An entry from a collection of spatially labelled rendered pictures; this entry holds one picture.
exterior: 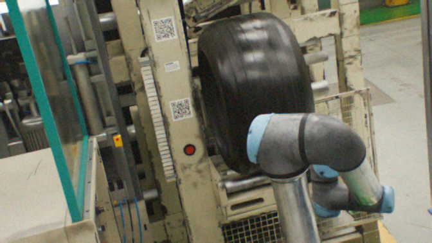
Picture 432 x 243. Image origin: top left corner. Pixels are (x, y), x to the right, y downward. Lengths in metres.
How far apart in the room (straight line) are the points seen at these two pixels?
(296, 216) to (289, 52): 0.68
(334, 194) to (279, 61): 0.50
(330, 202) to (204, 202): 0.65
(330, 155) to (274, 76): 0.64
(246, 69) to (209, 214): 0.62
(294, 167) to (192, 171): 0.83
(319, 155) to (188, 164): 0.89
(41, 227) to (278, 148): 0.52
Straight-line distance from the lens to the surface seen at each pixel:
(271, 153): 1.17
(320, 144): 1.13
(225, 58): 1.75
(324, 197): 1.52
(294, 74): 1.75
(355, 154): 1.18
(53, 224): 1.15
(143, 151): 2.71
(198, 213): 2.04
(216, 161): 2.19
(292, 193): 1.25
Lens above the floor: 1.74
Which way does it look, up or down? 18 degrees down
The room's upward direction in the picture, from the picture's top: 10 degrees counter-clockwise
